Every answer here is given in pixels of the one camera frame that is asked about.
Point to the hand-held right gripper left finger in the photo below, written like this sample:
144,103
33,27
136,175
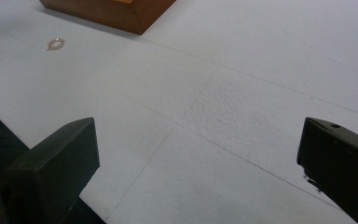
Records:
56,168

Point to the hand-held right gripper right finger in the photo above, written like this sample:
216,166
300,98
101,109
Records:
341,168

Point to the brown wooden box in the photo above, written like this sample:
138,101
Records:
118,14

